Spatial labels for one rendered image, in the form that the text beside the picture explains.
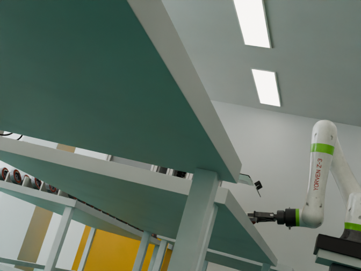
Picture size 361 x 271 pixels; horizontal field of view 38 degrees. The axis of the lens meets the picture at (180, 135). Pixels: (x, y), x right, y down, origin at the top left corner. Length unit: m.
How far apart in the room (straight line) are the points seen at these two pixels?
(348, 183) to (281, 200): 5.24
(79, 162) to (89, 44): 1.14
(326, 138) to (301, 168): 5.45
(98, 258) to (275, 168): 3.16
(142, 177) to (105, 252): 4.85
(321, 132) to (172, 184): 1.21
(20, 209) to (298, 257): 3.93
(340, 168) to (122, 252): 4.04
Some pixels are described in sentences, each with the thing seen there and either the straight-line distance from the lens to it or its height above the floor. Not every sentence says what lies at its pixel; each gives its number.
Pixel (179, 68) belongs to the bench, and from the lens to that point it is 0.70.
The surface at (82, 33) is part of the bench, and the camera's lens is 0.65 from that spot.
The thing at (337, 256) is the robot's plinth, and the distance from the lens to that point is 2.50.
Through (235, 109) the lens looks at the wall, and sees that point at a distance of 8.53.
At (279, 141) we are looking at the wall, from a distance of 8.27.
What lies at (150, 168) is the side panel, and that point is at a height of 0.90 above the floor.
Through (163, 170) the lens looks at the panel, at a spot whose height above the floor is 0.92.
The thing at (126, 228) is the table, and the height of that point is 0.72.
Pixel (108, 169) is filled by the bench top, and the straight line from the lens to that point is 1.74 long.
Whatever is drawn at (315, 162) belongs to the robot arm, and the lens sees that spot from 2.67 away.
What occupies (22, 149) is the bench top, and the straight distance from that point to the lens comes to 1.90.
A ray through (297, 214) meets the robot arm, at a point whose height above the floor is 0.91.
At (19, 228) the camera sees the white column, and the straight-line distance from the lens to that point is 6.49.
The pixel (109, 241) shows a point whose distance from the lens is 6.51.
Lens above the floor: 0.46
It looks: 14 degrees up
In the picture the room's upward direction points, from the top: 16 degrees clockwise
